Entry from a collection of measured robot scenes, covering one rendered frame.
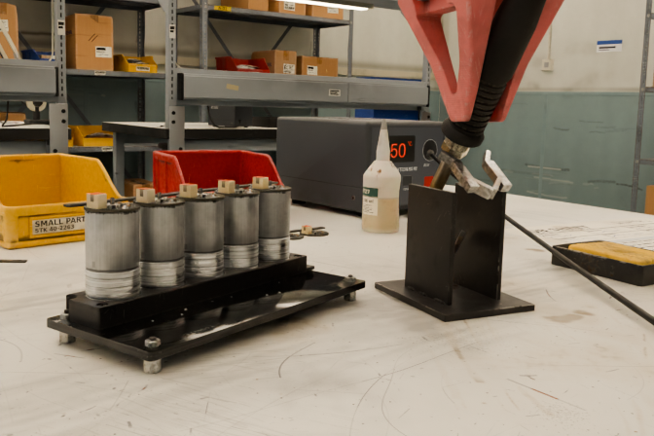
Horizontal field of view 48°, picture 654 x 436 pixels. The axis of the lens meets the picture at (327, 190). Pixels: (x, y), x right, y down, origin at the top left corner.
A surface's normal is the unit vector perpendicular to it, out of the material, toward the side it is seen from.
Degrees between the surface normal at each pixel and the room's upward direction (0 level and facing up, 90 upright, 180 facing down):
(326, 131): 90
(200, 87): 90
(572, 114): 90
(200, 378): 0
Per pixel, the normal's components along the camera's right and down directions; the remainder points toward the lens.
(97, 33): 0.49, 0.07
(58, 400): 0.03, -0.99
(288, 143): -0.77, 0.05
